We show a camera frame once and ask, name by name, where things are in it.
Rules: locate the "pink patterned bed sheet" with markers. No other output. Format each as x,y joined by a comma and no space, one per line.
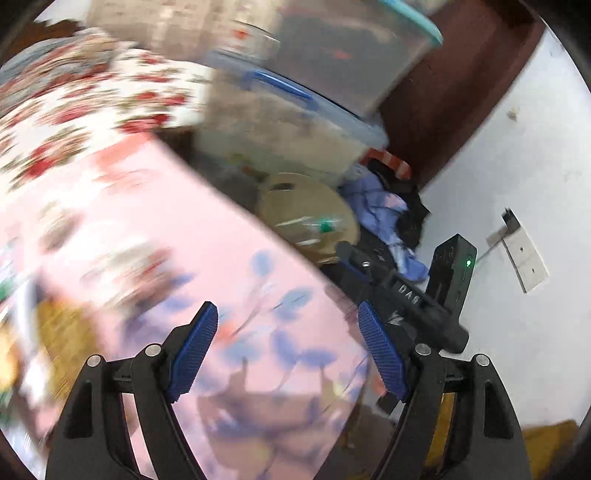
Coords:
128,244

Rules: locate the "white wall socket plate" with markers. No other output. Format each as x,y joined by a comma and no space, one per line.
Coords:
525,258

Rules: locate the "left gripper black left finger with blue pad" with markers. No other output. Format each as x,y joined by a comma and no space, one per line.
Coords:
91,439

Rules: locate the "blue purple cloth pile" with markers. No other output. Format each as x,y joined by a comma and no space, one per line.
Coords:
390,218

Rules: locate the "upper clear storage bin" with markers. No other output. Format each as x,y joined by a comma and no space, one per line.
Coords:
351,52

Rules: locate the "round brown trash bin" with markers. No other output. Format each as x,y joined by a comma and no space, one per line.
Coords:
309,215

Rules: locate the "floral white red blanket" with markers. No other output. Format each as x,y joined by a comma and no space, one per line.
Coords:
72,97

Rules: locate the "lower clear storage bin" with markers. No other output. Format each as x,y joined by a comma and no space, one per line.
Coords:
263,124

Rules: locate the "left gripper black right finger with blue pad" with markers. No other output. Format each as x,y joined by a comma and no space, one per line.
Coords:
458,421

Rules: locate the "clear storage bin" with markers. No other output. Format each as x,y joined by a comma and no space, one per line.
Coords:
351,52
263,124

